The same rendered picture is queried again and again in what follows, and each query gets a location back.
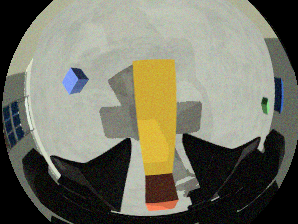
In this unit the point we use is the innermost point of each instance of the small green block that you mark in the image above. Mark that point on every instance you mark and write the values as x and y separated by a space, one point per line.
265 105

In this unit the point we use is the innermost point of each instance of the yellow bar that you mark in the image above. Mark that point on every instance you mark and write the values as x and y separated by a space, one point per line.
156 102

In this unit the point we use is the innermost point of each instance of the blue cube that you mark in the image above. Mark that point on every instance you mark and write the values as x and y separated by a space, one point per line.
74 80

